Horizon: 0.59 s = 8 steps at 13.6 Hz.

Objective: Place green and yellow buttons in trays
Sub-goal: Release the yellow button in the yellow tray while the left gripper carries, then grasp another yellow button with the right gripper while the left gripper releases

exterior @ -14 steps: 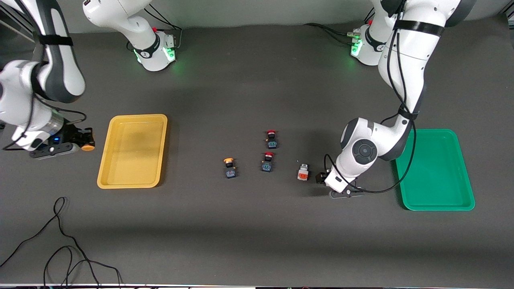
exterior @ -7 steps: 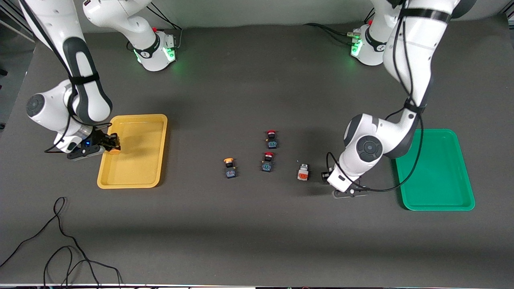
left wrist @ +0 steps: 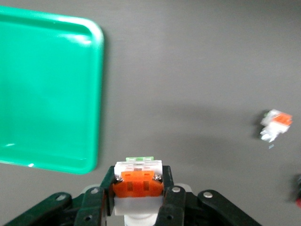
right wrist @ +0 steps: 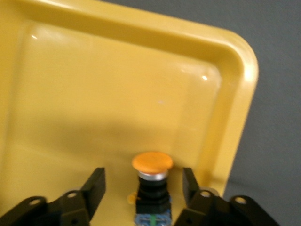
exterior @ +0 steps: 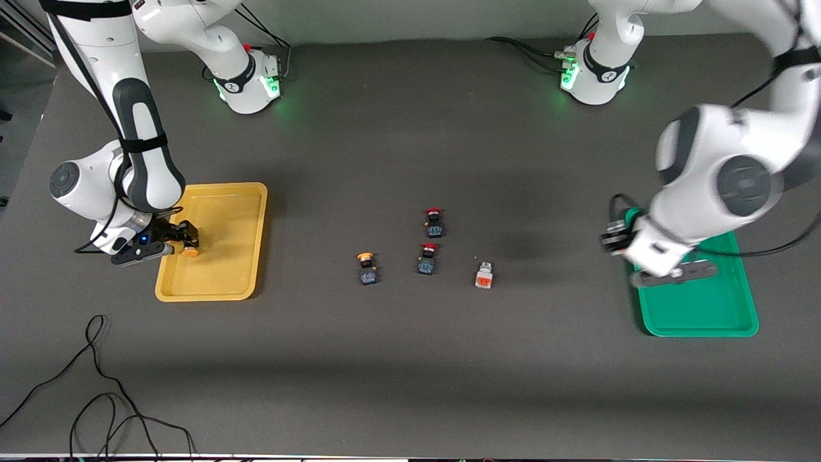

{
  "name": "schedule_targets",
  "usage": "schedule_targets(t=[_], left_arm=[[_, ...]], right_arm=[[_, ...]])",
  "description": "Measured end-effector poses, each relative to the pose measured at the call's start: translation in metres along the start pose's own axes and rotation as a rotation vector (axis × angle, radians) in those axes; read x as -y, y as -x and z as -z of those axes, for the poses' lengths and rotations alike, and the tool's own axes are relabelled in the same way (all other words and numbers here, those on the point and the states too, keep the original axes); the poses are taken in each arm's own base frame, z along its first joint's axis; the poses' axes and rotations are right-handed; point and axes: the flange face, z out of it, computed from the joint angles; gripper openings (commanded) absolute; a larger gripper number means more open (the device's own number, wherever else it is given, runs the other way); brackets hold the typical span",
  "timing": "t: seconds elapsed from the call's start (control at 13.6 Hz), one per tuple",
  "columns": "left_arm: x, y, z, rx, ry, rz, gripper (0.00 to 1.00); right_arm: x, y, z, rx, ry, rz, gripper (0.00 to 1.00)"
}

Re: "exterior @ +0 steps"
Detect thin black loose cable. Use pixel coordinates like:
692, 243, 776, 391
0, 314, 197, 460

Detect yellow mushroom button red mark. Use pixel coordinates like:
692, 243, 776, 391
357, 252, 380, 287

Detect yellow plastic tray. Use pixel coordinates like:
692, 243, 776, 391
155, 182, 268, 302

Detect black left base cables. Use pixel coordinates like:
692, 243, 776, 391
484, 13, 601, 73

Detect aluminium frame rail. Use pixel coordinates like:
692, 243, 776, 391
0, 10, 58, 69

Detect black base cables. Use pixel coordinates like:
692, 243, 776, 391
239, 3, 294, 82
484, 13, 601, 73

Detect dark grey table mat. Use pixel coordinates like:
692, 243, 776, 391
0, 29, 821, 458

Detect green plastic tray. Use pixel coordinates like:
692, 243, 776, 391
625, 207, 759, 338

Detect black right base cables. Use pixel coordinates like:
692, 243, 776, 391
239, 3, 294, 82

